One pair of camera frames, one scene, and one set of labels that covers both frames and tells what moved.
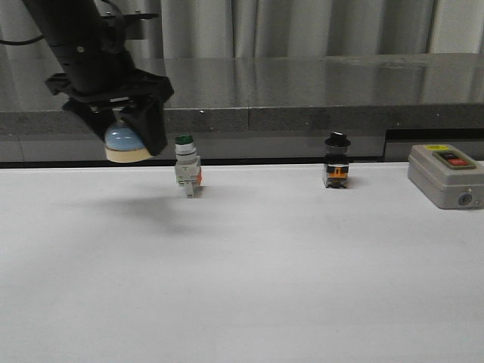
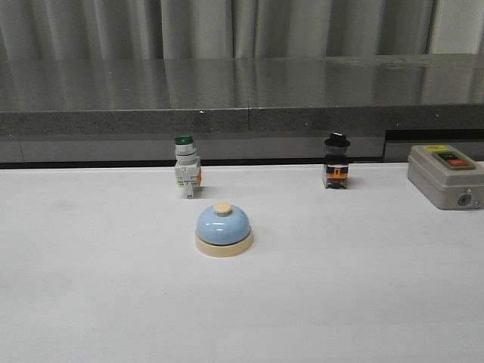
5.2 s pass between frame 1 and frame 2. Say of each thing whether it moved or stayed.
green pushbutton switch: stayed
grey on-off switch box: stayed
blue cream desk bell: moved
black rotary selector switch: stayed
